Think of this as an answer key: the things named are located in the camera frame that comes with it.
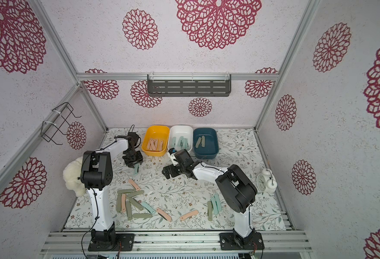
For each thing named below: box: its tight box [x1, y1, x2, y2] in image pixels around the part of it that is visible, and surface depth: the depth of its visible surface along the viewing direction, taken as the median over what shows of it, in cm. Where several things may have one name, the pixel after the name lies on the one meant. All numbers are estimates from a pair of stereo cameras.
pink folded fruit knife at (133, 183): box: [128, 178, 141, 192], surface depth 94 cm
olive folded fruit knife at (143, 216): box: [132, 213, 153, 220], surface depth 83 cm
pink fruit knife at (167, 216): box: [155, 207, 173, 223], surface depth 83 cm
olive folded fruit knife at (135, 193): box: [127, 189, 145, 199], surface depth 92 cm
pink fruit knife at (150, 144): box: [146, 138, 154, 151], surface depth 112 cm
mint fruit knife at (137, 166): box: [134, 162, 140, 176], surface depth 102 cm
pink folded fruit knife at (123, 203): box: [121, 193, 127, 214], surface depth 87 cm
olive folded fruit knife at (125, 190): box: [117, 188, 136, 195], surface depth 92 cm
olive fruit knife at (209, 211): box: [207, 200, 213, 222], surface depth 85 cm
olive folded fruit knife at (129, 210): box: [125, 200, 133, 221], surface depth 85 cm
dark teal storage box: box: [193, 127, 220, 160], surface depth 115 cm
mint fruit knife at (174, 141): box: [171, 136, 177, 148], surface depth 115 cm
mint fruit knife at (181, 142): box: [178, 136, 184, 148], surface depth 115 cm
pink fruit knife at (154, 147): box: [150, 139, 159, 151], surface depth 112 cm
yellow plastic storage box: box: [141, 125, 171, 157], surface depth 112 cm
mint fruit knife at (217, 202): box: [213, 192, 222, 212], surface depth 87 cm
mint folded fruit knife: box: [140, 201, 157, 215], surface depth 86 cm
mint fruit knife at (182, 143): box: [180, 138, 186, 149], surface depth 115 cm
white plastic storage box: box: [167, 125, 194, 153], surface depth 115 cm
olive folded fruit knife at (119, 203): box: [116, 193, 122, 213], surface depth 87 cm
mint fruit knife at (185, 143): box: [182, 138, 189, 150], surface depth 114 cm
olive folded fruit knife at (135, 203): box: [129, 197, 144, 211], surface depth 87 cm
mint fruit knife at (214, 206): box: [210, 196, 219, 216], surface depth 86 cm
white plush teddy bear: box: [62, 156, 87, 198], surface depth 77 cm
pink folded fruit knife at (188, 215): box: [179, 209, 199, 222], surface depth 84 cm
